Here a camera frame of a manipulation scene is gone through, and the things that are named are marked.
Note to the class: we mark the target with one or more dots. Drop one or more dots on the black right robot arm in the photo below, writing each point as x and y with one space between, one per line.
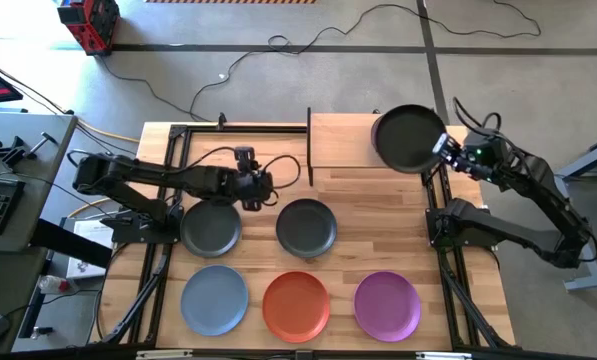
518 234

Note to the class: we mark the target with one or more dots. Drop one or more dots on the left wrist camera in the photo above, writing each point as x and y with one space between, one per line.
245 154

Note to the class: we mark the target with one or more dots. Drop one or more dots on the blue plate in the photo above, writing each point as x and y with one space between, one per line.
214 300

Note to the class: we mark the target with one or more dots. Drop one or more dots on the grey desk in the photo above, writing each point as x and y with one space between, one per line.
28 125

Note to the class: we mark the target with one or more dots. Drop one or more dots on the white cardboard box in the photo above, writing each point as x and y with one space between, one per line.
95 231

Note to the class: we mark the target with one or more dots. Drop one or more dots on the grey metal stand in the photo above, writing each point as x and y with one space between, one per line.
576 225

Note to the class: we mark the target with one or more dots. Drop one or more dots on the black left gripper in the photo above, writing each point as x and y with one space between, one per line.
248 184

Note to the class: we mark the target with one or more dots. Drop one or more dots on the large purple plate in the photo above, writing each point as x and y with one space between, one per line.
387 307

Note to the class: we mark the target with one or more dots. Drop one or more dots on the black table-level camera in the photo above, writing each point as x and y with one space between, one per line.
303 355

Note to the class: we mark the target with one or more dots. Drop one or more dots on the silver metal bracket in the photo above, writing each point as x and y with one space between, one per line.
443 356
163 354

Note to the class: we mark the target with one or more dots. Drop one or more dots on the orange plate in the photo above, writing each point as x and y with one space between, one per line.
296 307

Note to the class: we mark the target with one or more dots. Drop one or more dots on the clear plastic bottle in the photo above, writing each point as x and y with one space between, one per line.
53 285

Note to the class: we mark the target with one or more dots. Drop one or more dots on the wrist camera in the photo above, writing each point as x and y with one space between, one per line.
245 154
441 148

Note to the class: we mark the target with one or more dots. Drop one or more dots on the dark grey plate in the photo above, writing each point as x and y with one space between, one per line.
210 230
306 228

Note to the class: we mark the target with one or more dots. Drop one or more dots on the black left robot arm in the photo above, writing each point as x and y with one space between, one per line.
168 172

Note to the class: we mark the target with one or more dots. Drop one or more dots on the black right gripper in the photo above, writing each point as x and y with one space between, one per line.
470 166

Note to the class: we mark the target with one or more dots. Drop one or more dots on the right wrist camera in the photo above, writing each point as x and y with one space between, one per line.
441 148

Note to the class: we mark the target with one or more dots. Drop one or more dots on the black plate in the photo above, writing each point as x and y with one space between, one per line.
408 140

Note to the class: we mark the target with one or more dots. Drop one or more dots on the black aluminium table frame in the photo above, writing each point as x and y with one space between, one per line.
248 129

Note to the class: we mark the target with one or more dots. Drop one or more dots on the black desk clamp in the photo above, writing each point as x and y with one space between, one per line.
13 152

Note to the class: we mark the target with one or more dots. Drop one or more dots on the black desk crossbar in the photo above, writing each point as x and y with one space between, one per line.
68 242

